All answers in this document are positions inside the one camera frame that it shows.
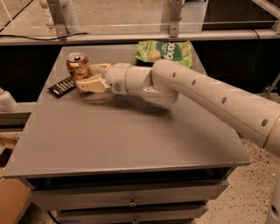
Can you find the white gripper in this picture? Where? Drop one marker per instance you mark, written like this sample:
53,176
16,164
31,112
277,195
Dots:
115,77

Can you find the orange soda can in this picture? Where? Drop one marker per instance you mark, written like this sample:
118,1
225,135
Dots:
78,66

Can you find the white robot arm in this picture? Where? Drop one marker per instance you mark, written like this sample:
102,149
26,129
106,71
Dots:
253,116

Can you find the black rxbar chocolate bar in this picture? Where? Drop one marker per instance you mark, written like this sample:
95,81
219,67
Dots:
62,87

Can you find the grey drawer cabinet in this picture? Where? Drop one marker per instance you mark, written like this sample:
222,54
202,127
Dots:
99,140

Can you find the green snack chip bag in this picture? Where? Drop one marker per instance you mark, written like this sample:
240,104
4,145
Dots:
152,50

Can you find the white pipe at left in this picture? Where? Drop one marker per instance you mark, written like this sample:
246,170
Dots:
7,101

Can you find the upper drawer with knob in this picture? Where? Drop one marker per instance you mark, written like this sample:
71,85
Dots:
129,195

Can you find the drawer with knob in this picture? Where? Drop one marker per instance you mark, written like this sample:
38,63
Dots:
134,214
129,195

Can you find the brown cardboard box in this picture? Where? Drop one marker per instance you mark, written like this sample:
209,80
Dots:
13,200

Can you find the lower drawer with knob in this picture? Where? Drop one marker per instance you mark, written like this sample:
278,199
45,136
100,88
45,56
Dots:
134,214

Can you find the left metal bracket post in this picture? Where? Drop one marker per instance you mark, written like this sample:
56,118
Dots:
55,7

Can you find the metal bracket post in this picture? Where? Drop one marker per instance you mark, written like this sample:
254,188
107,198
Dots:
55,7
175,17

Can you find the centre metal bracket post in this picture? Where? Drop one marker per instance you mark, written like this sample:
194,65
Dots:
175,17

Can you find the grey metal rail frame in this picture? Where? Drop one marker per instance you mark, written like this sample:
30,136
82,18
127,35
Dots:
86,38

